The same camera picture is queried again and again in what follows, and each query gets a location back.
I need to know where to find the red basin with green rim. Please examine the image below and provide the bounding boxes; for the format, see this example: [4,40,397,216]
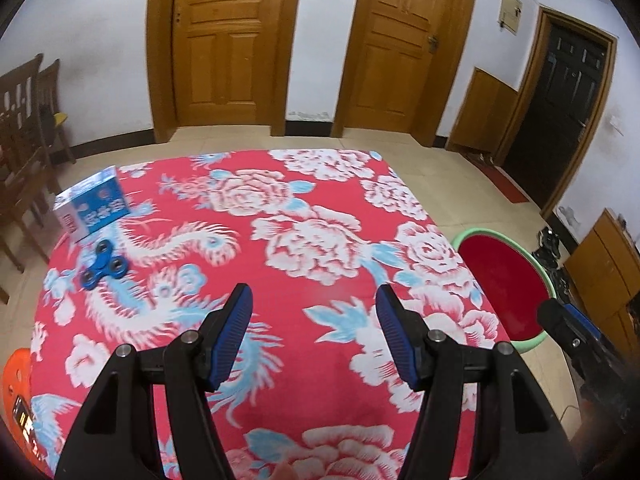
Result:
[452,228,551,356]

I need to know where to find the blue fidget spinner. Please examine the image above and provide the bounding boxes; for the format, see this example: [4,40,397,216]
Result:
[80,240,128,291]

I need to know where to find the beige wall electrical panel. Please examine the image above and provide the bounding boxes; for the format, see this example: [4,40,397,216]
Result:
[497,0,523,36]

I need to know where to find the red floral blanket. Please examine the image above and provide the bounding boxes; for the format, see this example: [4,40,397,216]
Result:
[30,149,511,480]

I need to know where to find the arched panel wooden door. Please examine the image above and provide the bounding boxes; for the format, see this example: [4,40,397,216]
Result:
[147,0,306,143]

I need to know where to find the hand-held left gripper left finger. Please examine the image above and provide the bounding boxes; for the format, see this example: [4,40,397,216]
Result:
[54,283,253,480]

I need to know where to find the dark wooden chair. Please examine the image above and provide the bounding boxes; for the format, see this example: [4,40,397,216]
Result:
[0,52,56,306]

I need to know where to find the orange plastic stool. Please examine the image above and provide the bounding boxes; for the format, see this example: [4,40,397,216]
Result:
[2,349,53,476]

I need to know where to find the red doormat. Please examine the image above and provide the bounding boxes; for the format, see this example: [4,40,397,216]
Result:
[482,162,531,204]

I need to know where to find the wooden wall panel cabinet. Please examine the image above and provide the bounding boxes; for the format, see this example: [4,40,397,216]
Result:
[447,66,521,161]

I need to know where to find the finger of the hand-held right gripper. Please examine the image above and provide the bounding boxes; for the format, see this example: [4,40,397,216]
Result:
[562,302,603,343]
[537,299,583,361]

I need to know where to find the blue and white carton box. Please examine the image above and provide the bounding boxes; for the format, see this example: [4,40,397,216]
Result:
[52,166,132,236]

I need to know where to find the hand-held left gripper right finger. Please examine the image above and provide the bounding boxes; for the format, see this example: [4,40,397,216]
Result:
[376,284,581,480]

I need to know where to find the black entrance door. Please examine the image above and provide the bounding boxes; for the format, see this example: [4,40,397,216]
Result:
[492,5,618,218]

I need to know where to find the wooden sideboard cabinet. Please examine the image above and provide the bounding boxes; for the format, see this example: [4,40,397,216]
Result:
[565,208,640,356]

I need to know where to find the wooden door with brass handle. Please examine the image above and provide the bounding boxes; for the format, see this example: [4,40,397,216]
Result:
[332,0,481,148]

